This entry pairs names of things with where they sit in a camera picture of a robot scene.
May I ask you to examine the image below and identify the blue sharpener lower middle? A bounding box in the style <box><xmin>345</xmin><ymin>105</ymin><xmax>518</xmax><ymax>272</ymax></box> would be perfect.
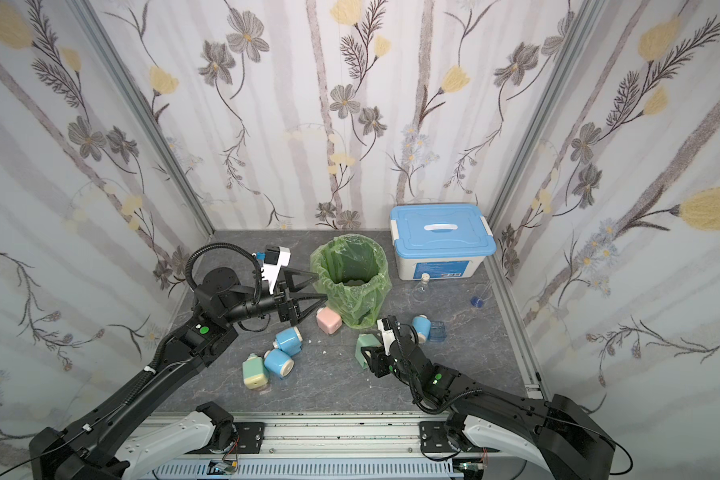
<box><xmin>264</xmin><ymin>349</ymin><xmax>295</xmax><ymax>379</ymax></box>

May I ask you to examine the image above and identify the blue lidded storage box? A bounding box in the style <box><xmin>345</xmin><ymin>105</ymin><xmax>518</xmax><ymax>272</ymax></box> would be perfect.
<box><xmin>390</xmin><ymin>203</ymin><xmax>497</xmax><ymax>281</ymax></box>

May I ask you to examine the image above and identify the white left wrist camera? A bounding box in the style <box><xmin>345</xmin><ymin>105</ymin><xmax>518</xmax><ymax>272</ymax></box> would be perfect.
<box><xmin>257</xmin><ymin>245</ymin><xmax>291</xmax><ymax>295</ymax></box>

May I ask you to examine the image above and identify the green bagged trash bin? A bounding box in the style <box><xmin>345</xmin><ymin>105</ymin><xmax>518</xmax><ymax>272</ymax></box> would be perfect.
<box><xmin>310</xmin><ymin>234</ymin><xmax>392</xmax><ymax>330</ymax></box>

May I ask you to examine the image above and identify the green yellow sharpener leftmost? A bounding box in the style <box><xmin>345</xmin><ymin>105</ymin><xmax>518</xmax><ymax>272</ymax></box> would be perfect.
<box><xmin>242</xmin><ymin>353</ymin><xmax>269</xmax><ymax>390</ymax></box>

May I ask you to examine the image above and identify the green yellow pencil sharpener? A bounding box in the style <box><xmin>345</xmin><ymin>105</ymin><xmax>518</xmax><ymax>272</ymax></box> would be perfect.
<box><xmin>353</xmin><ymin>332</ymin><xmax>383</xmax><ymax>370</ymax></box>

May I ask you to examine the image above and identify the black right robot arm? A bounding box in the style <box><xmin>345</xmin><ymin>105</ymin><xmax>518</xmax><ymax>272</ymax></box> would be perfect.
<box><xmin>361</xmin><ymin>317</ymin><xmax>621</xmax><ymax>479</ymax></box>

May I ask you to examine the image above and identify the blue sharpener upper middle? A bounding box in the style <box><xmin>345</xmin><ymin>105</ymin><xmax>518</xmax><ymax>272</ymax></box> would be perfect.
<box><xmin>273</xmin><ymin>327</ymin><xmax>303</xmax><ymax>357</ymax></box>

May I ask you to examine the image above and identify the clear small flask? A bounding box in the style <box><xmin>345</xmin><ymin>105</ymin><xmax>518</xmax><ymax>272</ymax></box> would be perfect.
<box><xmin>412</xmin><ymin>273</ymin><xmax>431</xmax><ymax>303</ymax></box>

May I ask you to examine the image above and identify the blue sharpener with crank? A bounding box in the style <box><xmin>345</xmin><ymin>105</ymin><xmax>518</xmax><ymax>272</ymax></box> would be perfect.
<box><xmin>412</xmin><ymin>315</ymin><xmax>432</xmax><ymax>343</ymax></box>

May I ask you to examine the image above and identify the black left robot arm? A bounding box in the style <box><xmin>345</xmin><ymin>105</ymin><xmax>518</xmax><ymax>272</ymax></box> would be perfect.
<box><xmin>29</xmin><ymin>242</ymin><xmax>327</xmax><ymax>479</ymax></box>

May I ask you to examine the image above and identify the pink pencil sharpener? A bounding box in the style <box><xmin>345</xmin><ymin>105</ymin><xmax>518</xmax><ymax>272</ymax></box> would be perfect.
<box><xmin>316</xmin><ymin>307</ymin><xmax>343</xmax><ymax>335</ymax></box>

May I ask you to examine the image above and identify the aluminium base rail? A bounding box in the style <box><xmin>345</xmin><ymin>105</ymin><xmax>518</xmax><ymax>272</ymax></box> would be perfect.
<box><xmin>119</xmin><ymin>410</ymin><xmax>577</xmax><ymax>480</ymax></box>

